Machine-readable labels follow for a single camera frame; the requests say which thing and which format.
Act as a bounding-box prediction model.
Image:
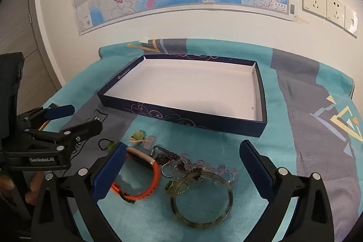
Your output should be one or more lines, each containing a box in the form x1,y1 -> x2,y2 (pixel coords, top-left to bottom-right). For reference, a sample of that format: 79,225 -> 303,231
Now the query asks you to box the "amber green bangle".
170,171 -> 234,229

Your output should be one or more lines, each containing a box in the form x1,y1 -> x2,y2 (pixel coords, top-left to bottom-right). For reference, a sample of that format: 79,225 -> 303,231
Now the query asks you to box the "dark red bead bracelet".
153,146 -> 182,171

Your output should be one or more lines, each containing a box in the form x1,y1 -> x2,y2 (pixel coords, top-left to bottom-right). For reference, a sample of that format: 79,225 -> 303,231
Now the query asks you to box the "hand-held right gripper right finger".
240,140 -> 335,242

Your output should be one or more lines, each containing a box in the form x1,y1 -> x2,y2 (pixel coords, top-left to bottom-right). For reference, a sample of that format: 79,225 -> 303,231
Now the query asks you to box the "black cord green bead bracelet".
98,138 -> 117,152

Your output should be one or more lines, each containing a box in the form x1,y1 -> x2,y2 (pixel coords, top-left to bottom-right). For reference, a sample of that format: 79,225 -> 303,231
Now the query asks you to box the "gold ring with green stone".
165,180 -> 189,197

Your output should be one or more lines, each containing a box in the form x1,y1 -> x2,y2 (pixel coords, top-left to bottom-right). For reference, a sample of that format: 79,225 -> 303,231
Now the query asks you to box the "person's left hand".
0,171 -> 44,204

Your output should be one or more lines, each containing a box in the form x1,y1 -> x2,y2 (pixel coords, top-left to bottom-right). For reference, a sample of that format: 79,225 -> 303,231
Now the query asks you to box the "dark blue shallow box tray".
97,54 -> 267,138

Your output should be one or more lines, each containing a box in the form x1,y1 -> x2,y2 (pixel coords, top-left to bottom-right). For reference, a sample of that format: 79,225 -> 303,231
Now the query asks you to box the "clear crystal bead bracelet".
163,153 -> 239,183

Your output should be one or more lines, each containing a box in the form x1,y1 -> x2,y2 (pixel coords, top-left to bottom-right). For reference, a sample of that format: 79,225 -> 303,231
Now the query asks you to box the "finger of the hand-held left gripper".
24,120 -> 103,159
15,104 -> 76,132

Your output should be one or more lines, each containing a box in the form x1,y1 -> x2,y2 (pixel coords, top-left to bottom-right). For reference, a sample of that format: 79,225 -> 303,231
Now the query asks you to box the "orange strap smart watch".
111,146 -> 161,204

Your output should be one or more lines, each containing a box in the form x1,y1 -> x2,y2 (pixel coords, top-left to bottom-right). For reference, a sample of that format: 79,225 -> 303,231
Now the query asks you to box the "pale green jade pendant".
130,131 -> 146,144

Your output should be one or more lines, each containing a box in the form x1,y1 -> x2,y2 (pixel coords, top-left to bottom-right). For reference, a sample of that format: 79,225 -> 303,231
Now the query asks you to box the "grey wooden door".
0,0 -> 61,89

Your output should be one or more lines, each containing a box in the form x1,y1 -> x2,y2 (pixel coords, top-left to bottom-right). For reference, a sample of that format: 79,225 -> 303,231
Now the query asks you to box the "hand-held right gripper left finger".
31,142 -> 128,242

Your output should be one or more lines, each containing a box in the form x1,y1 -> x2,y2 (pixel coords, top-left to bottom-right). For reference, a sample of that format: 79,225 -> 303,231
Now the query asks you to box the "silver ring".
162,165 -> 178,178

